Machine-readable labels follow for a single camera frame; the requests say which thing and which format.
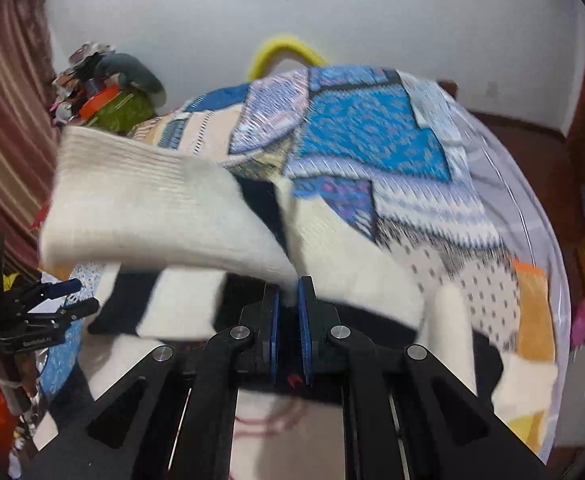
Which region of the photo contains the patchwork printed blanket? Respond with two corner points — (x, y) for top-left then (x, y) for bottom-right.
(37, 64), (558, 461)

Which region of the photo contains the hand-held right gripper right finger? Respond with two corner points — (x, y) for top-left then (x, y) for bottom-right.
(297, 276), (558, 480)

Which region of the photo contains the yellow hoop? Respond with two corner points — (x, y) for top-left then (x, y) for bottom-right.
(247, 33), (329, 81)

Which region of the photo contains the grey cloth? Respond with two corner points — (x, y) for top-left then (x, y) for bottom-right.
(96, 52), (168, 107)

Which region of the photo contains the cream and black sweater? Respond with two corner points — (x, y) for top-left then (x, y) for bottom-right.
(32, 125), (558, 480)

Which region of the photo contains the green bag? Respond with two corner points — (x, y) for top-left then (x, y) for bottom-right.
(94, 87), (156, 136)

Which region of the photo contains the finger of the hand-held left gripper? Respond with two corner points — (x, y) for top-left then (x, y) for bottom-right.
(15, 279), (82, 307)
(25, 298), (100, 329)

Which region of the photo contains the pile of colourful clothes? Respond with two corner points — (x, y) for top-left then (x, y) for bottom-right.
(49, 42), (116, 127)

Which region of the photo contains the striped brown curtain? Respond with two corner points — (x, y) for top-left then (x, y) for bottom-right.
(0, 0), (62, 271)

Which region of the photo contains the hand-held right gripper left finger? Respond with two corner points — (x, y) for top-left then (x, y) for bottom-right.
(22, 282), (280, 480)

